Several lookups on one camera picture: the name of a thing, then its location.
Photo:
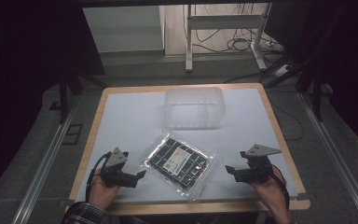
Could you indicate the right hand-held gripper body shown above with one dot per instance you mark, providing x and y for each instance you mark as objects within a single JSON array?
[{"x": 259, "y": 163}]

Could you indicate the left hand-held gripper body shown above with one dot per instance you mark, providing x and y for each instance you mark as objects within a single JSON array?
[{"x": 115, "y": 159}]

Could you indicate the clear bag of black parts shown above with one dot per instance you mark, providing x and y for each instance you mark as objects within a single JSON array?
[{"x": 177, "y": 164}]

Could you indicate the clear plastic storage box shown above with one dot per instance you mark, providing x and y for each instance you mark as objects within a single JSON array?
[{"x": 194, "y": 107}]

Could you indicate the person's right hand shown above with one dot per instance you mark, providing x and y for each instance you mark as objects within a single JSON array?
[{"x": 270, "y": 189}]

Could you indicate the person's left hand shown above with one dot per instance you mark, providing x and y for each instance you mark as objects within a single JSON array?
[{"x": 101, "y": 193}]

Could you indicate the white table mat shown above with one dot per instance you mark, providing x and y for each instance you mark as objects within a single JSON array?
[{"x": 130, "y": 124}]

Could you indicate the black floor socket plate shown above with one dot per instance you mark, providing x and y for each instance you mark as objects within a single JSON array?
[{"x": 72, "y": 134}]

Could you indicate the black metal stand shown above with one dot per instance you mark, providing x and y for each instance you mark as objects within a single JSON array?
[
  {"x": 317, "y": 90},
  {"x": 64, "y": 93}
]

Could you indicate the white power strip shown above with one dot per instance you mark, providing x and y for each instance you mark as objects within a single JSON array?
[{"x": 283, "y": 70}]

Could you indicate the metal floor rail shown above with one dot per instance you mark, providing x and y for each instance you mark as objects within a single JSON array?
[
  {"x": 43, "y": 161},
  {"x": 335, "y": 155}
]

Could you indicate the pale grey wall panel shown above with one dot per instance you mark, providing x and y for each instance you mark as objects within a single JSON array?
[{"x": 122, "y": 28}]

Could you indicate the white metal desk frame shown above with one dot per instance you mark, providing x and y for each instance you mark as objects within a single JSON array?
[{"x": 227, "y": 21}]

